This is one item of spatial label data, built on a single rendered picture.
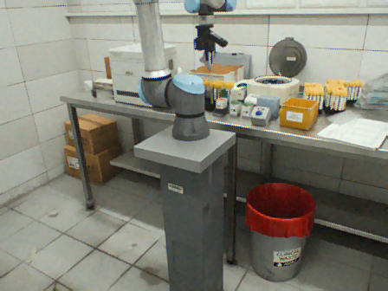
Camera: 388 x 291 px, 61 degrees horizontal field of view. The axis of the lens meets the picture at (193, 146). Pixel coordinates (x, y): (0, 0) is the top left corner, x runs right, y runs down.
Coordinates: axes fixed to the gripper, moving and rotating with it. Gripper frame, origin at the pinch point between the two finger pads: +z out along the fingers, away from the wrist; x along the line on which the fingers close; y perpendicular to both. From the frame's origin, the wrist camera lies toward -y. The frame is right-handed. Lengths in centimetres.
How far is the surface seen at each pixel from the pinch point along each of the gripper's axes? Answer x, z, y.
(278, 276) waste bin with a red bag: 16, 104, -47
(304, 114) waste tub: 11, 15, -50
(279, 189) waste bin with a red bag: -11, 68, -37
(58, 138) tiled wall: -18, 76, 161
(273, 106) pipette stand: 2.5, 15.3, -34.0
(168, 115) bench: 16.9, 22.7, 16.2
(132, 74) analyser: 12.1, 4.7, 41.1
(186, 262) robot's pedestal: 55, 76, -15
